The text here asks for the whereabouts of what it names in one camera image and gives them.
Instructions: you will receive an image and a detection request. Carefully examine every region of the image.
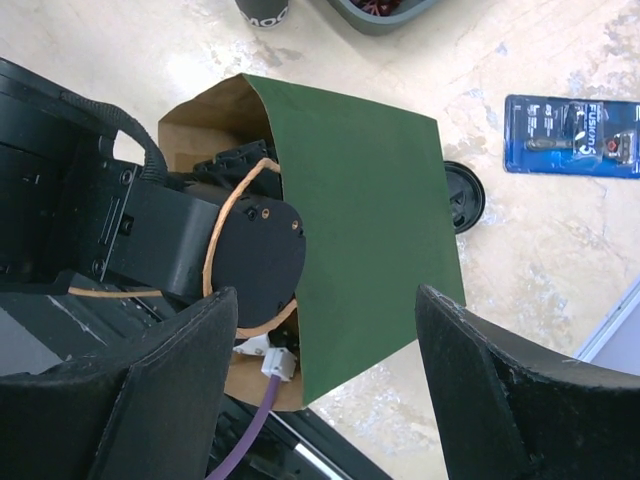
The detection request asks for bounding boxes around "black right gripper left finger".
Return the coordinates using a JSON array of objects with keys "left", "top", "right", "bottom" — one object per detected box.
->
[{"left": 1, "top": 287, "right": 238, "bottom": 479}]

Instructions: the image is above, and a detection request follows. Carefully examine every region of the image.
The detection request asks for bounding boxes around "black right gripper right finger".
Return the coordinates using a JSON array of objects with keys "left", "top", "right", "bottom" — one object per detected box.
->
[{"left": 415, "top": 285, "right": 639, "bottom": 479}]

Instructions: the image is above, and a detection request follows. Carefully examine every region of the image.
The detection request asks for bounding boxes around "brown and green paper bag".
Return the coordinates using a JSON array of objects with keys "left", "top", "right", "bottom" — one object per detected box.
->
[{"left": 151, "top": 74, "right": 464, "bottom": 411}]

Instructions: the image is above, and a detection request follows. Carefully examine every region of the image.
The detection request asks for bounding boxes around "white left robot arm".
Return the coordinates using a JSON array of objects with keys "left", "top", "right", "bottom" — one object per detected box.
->
[{"left": 1, "top": 61, "right": 306, "bottom": 356}]

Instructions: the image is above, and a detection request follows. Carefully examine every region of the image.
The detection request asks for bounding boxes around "stack of black lids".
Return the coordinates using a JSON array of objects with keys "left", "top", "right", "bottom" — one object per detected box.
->
[{"left": 444, "top": 161, "right": 486, "bottom": 235}]

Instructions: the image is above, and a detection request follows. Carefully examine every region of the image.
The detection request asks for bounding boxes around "blue card packet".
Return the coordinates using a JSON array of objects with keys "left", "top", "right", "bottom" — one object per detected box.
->
[{"left": 503, "top": 94, "right": 639, "bottom": 179}]

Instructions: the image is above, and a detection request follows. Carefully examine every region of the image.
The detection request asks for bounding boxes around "dark grey fruit tray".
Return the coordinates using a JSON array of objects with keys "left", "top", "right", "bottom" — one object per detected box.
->
[{"left": 328, "top": 0, "right": 437, "bottom": 36}]

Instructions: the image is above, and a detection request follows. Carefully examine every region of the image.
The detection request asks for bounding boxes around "stack of paper cups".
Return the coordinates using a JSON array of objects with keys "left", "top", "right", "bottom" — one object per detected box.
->
[{"left": 235, "top": 0, "right": 290, "bottom": 29}]

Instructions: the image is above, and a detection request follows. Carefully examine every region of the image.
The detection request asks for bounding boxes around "aluminium frame rail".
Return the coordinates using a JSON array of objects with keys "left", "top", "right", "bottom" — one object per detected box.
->
[{"left": 574, "top": 279, "right": 640, "bottom": 376}]

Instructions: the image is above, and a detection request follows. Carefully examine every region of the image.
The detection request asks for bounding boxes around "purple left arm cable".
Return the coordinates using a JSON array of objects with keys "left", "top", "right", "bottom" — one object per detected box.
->
[{"left": 204, "top": 374, "right": 284, "bottom": 480}]

